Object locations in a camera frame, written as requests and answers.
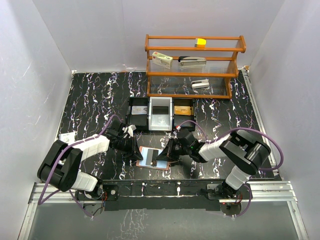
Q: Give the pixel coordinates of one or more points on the middle white tray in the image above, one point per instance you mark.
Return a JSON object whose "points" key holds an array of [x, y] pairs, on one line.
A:
{"points": [[160, 114]]}

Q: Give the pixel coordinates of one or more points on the black front base bar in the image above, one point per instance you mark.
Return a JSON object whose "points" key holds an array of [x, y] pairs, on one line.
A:
{"points": [[172, 195]]}

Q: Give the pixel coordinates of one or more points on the orange wooden shelf rack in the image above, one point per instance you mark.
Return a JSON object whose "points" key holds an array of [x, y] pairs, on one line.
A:
{"points": [[221, 68]]}

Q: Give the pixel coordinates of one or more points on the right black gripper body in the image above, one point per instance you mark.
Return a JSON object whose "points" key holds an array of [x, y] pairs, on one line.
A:
{"points": [[171, 150]]}

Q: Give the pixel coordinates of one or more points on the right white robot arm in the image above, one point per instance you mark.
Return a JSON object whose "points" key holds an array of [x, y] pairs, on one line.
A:
{"points": [[246, 151]]}

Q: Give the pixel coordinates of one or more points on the right black tray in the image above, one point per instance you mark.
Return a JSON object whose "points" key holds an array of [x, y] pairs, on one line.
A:
{"points": [[185, 120]]}

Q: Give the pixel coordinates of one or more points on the left black tray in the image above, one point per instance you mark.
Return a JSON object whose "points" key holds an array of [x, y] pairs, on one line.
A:
{"points": [[140, 121]]}

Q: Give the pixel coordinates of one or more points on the yellow sticky note block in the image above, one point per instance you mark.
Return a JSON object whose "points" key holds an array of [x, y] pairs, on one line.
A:
{"points": [[200, 42]]}

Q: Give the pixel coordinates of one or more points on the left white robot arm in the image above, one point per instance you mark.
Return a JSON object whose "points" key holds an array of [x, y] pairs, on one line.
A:
{"points": [[62, 162]]}

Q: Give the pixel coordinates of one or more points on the black tray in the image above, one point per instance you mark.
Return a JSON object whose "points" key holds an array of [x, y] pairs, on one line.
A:
{"points": [[140, 121], [185, 120]]}

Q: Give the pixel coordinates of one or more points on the white staples box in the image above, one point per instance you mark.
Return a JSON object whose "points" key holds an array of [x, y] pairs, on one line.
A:
{"points": [[162, 60]]}

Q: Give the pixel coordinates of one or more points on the white paper label sheet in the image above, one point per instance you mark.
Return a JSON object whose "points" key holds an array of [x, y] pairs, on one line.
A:
{"points": [[68, 138]]}

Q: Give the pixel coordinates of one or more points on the orange card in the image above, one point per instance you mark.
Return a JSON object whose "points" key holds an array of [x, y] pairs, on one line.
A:
{"points": [[183, 110]]}

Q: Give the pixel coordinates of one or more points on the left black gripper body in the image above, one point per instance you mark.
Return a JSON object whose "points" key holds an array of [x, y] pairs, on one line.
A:
{"points": [[131, 147]]}

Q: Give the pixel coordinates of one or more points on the grey black stapler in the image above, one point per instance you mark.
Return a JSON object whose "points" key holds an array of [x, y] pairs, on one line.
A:
{"points": [[191, 61]]}

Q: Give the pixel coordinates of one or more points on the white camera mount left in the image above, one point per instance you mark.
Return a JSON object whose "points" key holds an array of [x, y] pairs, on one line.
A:
{"points": [[128, 131]]}

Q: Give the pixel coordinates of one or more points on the small white hole punch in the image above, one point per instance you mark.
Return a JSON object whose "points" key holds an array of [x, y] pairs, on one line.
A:
{"points": [[200, 84]]}

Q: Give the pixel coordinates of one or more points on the pink leather card holder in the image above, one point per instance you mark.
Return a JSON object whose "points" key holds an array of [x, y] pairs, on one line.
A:
{"points": [[161, 165]]}

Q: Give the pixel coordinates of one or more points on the silver VIP card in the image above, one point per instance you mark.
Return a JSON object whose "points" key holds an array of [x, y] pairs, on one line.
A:
{"points": [[139, 110]]}

